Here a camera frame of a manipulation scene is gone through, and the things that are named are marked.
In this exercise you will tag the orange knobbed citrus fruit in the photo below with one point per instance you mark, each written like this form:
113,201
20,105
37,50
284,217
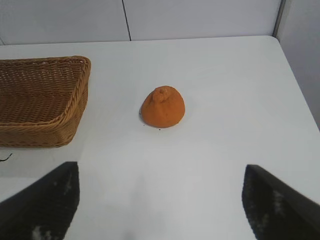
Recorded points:
162,110

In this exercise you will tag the tan woven wicker basket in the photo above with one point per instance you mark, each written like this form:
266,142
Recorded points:
35,100

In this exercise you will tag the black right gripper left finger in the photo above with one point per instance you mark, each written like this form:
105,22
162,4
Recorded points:
45,205

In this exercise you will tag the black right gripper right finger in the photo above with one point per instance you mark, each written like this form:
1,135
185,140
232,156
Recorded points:
280,210

